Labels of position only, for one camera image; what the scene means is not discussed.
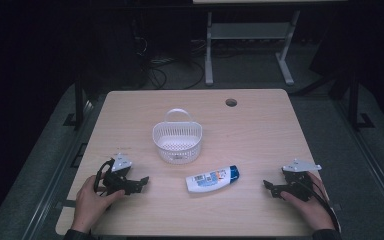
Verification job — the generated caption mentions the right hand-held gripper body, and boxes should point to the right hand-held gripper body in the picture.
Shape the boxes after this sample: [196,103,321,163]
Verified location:
[279,158,323,203]

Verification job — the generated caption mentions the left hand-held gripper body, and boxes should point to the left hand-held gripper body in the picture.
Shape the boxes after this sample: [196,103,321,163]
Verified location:
[101,152,138,196]

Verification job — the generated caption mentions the white plastic basket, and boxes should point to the white plastic basket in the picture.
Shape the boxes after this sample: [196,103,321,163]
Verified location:
[151,107,203,165]

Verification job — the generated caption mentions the white bottle with blue cap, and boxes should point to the white bottle with blue cap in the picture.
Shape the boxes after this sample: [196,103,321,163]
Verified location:
[185,165,240,194]

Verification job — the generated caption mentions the person's right hand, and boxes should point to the person's right hand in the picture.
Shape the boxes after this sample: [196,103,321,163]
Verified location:
[279,171,336,232]

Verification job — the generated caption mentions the person's left hand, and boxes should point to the person's left hand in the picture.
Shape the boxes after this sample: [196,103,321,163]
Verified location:
[70,174,127,234]

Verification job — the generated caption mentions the black metal stand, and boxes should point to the black metal stand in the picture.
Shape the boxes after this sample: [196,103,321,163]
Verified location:
[346,64,376,132]
[63,64,88,131]

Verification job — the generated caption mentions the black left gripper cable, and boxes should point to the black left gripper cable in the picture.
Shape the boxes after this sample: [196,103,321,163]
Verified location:
[93,158,116,195]

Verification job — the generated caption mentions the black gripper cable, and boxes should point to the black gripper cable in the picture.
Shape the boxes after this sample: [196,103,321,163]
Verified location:
[93,158,116,195]
[299,179,342,234]

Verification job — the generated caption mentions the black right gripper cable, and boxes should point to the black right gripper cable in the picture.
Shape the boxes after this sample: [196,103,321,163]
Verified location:
[299,179,342,234]

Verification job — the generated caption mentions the black floor cables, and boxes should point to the black floor cables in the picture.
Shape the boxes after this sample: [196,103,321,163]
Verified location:
[133,35,208,91]

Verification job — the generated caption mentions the white metal desk frame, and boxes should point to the white metal desk frame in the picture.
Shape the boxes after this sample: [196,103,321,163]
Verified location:
[192,0,348,87]

